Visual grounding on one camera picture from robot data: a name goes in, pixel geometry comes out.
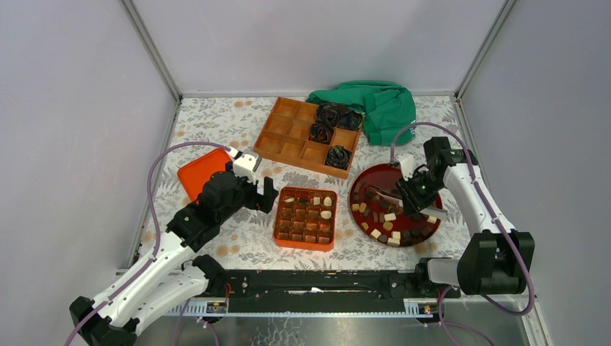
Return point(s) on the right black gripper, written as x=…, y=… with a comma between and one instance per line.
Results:
x=413, y=203

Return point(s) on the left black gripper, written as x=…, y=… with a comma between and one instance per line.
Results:
x=259, y=202

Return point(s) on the orange chocolate box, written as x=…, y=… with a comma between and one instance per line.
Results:
x=299, y=226

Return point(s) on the metal serving tongs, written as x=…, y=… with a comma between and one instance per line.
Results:
x=382, y=195

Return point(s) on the red round plate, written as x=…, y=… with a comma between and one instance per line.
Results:
x=383, y=222

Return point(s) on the orange box lid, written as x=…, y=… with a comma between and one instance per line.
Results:
x=195, y=174

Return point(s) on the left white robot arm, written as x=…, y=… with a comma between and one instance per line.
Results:
x=173, y=271

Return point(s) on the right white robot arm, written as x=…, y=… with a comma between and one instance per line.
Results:
x=497, y=258

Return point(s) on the wooden compartment organizer tray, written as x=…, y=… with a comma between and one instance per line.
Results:
x=285, y=138

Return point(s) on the dark rolled fabric front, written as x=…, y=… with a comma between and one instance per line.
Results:
x=338, y=157

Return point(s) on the dark rolled fabric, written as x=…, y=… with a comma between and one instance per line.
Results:
x=335, y=115
x=338, y=157
x=320, y=133

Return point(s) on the dark rolled fabric middle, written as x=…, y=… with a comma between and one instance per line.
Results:
x=320, y=133

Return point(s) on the green cloth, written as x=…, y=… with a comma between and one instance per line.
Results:
x=388, y=107

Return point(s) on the dark rolled fabric back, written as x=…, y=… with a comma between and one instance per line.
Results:
x=335, y=115

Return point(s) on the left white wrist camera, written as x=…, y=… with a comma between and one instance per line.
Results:
x=245, y=163

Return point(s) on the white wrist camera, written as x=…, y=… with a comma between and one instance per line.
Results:
x=406, y=164
x=245, y=163

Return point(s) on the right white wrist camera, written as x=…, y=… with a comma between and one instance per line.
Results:
x=406, y=164

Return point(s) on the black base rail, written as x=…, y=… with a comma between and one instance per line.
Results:
x=320, y=292

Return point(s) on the aluminium frame rail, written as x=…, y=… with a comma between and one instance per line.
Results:
x=456, y=318

